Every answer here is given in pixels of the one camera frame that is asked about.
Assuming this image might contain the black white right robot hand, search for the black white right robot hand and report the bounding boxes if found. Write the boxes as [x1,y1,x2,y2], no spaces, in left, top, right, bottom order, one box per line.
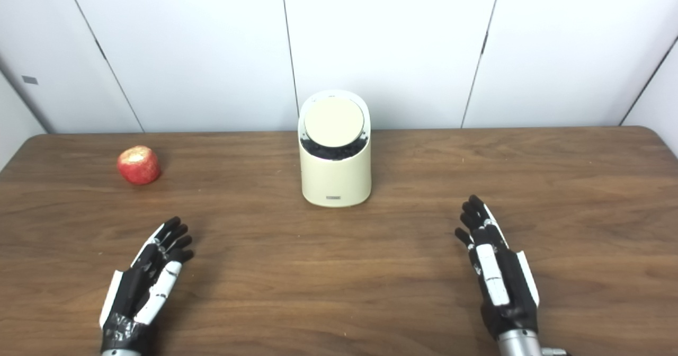
[454,195,540,342]

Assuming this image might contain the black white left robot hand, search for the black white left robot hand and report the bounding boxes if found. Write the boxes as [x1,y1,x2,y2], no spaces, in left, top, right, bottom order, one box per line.
[99,217,195,353]

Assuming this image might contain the red apple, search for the red apple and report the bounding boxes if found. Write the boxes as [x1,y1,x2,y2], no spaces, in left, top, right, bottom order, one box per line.
[117,145,162,186]

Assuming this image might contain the cream-colored desktop bin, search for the cream-colored desktop bin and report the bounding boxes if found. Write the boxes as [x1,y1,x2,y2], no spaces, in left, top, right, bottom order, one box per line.
[298,90,372,208]

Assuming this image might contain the round cream bin lid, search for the round cream bin lid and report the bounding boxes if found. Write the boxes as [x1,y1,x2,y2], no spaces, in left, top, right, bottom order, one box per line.
[304,97,366,148]

